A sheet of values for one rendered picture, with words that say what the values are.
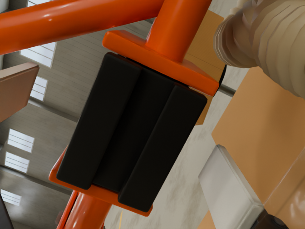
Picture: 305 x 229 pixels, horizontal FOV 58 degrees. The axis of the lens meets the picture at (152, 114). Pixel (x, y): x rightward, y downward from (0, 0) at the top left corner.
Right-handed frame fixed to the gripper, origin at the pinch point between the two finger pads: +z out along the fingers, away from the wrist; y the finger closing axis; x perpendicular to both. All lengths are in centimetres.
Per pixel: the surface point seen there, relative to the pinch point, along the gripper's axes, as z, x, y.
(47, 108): 1037, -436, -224
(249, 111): 13.9, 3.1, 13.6
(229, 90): 147, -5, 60
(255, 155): 7.9, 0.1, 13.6
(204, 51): 134, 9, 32
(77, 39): 930, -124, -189
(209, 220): 77, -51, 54
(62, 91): 1013, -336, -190
